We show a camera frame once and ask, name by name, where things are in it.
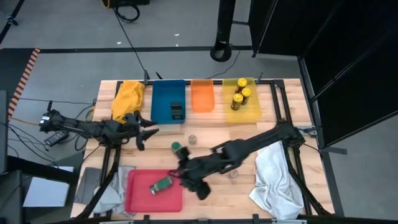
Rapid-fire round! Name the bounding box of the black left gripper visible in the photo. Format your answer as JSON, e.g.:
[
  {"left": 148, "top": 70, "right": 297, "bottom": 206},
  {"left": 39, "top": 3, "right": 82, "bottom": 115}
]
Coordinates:
[{"left": 119, "top": 111, "right": 160, "bottom": 152}]

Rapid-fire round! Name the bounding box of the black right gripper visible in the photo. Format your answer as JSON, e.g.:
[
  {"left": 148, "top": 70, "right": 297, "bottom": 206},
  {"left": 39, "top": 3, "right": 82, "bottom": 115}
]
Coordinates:
[{"left": 169, "top": 147, "right": 213, "bottom": 201}]

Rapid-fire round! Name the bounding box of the oregano glass jar green label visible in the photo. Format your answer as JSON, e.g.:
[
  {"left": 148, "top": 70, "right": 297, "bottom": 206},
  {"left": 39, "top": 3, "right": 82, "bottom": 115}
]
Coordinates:
[
  {"left": 149, "top": 175, "right": 175, "bottom": 196},
  {"left": 170, "top": 141, "right": 184, "bottom": 157}
]

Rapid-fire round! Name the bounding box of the black spice can yellow lid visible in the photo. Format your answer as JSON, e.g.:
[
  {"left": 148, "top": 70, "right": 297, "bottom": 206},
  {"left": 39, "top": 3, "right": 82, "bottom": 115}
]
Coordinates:
[
  {"left": 236, "top": 77, "right": 249, "bottom": 94},
  {"left": 241, "top": 87, "right": 253, "bottom": 106},
  {"left": 230, "top": 93, "right": 244, "bottom": 111}
]

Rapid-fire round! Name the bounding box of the blue plastic bin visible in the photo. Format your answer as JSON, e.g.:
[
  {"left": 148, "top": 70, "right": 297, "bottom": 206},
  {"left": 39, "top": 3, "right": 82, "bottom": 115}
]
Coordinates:
[{"left": 150, "top": 79, "right": 187, "bottom": 126}]

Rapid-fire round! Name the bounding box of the yellow cloth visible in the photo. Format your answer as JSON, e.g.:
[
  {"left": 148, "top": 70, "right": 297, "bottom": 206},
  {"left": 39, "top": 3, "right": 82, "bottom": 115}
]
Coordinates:
[{"left": 111, "top": 80, "right": 147, "bottom": 125}]

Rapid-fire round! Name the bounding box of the pink plastic tray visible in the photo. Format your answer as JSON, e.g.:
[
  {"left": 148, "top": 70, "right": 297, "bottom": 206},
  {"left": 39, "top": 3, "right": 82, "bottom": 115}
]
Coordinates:
[{"left": 124, "top": 169, "right": 184, "bottom": 213}]

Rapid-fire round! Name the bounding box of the orange plastic bin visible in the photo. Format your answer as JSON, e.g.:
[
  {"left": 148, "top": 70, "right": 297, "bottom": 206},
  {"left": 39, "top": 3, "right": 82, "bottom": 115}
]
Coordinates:
[{"left": 190, "top": 79, "right": 216, "bottom": 114}]

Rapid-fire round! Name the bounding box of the grey cloth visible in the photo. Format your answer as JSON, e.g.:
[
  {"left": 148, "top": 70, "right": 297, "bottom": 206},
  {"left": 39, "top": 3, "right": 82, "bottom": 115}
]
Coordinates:
[{"left": 92, "top": 166, "right": 136, "bottom": 218}]

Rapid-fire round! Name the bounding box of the grey flat panel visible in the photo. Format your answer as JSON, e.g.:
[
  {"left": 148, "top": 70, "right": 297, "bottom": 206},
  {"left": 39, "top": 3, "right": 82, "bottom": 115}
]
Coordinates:
[{"left": 74, "top": 167, "right": 103, "bottom": 205}]

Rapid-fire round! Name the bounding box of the yellow plastic bin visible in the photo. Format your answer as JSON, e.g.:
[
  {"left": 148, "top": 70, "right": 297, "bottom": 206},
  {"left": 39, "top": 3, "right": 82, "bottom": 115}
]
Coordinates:
[{"left": 221, "top": 77, "right": 263, "bottom": 124}]

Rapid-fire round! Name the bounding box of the black power adapter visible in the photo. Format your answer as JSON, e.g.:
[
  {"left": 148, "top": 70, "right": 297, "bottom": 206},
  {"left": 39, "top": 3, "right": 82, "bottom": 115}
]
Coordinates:
[{"left": 44, "top": 129, "right": 70, "bottom": 147}]

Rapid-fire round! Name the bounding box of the white towel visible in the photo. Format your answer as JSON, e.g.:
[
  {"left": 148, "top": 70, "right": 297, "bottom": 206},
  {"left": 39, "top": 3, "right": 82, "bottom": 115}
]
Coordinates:
[{"left": 248, "top": 140, "right": 305, "bottom": 220}]

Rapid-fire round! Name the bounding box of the white paper sheet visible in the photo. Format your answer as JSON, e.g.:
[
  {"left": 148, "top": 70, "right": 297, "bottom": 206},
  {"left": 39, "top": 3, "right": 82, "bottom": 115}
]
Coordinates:
[{"left": 22, "top": 166, "right": 75, "bottom": 208}]

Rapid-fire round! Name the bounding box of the black column stand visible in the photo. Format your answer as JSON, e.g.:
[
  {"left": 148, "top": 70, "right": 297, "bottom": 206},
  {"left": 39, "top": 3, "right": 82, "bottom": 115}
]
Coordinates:
[{"left": 209, "top": 0, "right": 238, "bottom": 63}]

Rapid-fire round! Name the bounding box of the orange black hazard tape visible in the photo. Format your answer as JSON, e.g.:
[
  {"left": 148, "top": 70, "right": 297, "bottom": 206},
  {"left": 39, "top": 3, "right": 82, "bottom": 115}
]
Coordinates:
[{"left": 7, "top": 47, "right": 42, "bottom": 118}]

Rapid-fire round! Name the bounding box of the black tripod leg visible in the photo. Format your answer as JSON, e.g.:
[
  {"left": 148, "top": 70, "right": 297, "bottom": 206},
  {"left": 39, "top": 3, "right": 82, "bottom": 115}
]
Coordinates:
[{"left": 0, "top": 0, "right": 26, "bottom": 44}]

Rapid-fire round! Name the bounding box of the black curtain partition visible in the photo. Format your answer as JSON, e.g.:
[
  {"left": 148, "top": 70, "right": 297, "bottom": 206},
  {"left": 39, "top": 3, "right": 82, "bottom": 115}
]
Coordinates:
[{"left": 248, "top": 0, "right": 398, "bottom": 147}]

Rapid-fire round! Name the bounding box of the black floor cable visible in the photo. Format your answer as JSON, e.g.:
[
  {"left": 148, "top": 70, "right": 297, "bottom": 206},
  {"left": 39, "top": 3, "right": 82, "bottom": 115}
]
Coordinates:
[{"left": 111, "top": 0, "right": 149, "bottom": 79}]

